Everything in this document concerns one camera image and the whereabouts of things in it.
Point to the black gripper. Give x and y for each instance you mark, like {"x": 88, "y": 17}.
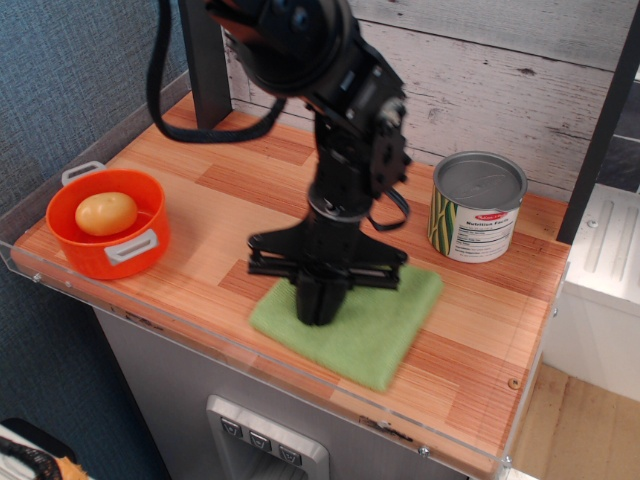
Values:
{"x": 325, "y": 249}

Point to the green cloth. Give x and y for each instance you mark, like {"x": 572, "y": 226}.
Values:
{"x": 370, "y": 335}

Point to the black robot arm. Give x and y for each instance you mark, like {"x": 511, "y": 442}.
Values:
{"x": 314, "y": 51}

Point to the clear acrylic table guard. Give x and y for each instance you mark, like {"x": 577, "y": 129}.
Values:
{"x": 458, "y": 395}

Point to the silver dispenser panel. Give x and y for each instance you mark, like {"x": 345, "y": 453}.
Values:
{"x": 251, "y": 446}

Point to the grey toy fridge cabinet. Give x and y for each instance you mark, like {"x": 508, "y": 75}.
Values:
{"x": 171, "y": 383}

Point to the toy corn can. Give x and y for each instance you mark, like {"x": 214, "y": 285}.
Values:
{"x": 475, "y": 205}

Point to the orange toy pot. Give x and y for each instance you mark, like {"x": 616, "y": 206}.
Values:
{"x": 122, "y": 254}

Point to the yellow toy potato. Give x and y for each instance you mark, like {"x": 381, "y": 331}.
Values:
{"x": 106, "y": 214}

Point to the white toy sink unit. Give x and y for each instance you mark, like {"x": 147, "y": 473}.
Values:
{"x": 593, "y": 334}

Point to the orange object bottom left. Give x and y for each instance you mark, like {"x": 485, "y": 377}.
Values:
{"x": 70, "y": 470}

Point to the dark grey vertical post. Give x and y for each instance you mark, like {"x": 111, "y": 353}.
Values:
{"x": 205, "y": 51}

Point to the dark right vertical post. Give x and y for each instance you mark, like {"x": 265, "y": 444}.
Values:
{"x": 609, "y": 116}

